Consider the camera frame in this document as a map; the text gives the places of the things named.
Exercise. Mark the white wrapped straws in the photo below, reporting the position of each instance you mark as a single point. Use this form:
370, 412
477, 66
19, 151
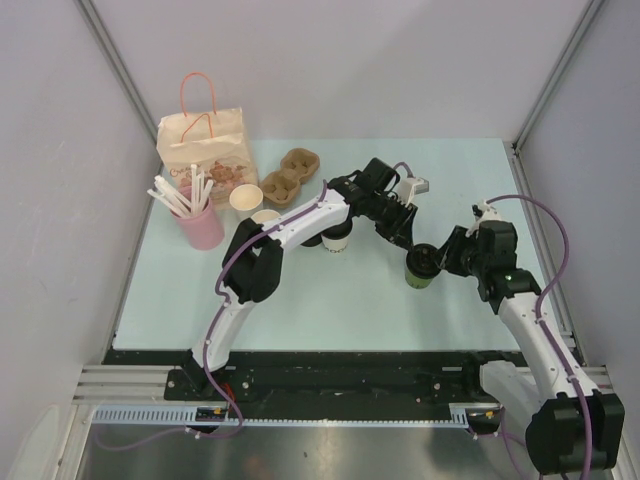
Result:
184, 205

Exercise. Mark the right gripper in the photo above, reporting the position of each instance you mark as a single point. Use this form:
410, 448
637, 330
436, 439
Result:
449, 250

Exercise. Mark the pink straw holder cup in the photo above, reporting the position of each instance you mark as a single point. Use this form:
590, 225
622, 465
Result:
203, 232

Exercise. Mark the white cable duct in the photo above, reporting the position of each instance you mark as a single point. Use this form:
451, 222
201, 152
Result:
182, 415

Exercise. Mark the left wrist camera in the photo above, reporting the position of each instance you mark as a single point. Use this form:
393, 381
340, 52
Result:
414, 189

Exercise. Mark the aluminium rail frame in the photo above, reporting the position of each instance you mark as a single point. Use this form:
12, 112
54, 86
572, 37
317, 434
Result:
121, 385

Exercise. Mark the black lid stack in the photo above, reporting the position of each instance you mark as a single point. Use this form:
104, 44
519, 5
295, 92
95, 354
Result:
313, 241

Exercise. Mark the white paper cup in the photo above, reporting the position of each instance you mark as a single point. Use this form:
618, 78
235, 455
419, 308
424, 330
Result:
335, 245

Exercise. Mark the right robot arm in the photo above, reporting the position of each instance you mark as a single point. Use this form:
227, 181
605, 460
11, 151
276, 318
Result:
569, 424

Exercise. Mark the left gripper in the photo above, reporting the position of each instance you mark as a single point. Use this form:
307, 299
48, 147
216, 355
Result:
400, 231

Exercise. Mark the paper takeout bag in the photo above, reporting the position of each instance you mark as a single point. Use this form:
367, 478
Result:
214, 140

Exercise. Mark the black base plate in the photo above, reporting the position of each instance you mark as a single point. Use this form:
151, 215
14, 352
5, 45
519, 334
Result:
474, 359

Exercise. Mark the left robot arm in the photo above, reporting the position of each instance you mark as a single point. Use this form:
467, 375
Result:
252, 265

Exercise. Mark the green paper cup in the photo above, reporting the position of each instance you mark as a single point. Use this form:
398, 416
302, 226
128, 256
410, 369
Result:
419, 279

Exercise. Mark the green cup stack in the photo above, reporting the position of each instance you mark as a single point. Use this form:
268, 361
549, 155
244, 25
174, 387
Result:
264, 216

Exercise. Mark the black cup lid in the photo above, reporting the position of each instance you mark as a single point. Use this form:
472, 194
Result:
421, 261
338, 232

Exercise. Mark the cardboard cup carrier stack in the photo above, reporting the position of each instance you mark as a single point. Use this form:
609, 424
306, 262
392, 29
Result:
281, 187

